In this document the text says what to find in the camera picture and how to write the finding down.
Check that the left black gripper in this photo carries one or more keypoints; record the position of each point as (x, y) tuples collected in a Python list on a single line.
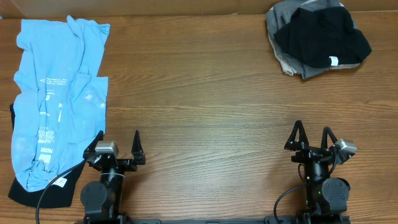
[(137, 154)]

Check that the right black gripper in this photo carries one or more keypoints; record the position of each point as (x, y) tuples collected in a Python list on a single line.
[(313, 155)]

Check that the light blue printed t-shirt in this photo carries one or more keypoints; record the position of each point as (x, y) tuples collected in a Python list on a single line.
[(62, 104)]

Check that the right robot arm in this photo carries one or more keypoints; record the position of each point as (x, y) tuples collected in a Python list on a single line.
[(326, 196)]

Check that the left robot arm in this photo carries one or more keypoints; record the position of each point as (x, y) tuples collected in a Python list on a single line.
[(102, 199)]

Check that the beige folded garment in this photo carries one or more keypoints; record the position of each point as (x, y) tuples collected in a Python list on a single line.
[(286, 68)]

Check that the black folded garment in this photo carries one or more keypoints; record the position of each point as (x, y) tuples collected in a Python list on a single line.
[(323, 38)]

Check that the grey folded garment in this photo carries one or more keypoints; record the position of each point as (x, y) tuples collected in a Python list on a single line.
[(279, 15)]

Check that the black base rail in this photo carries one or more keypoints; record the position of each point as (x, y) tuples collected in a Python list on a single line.
[(265, 220)]

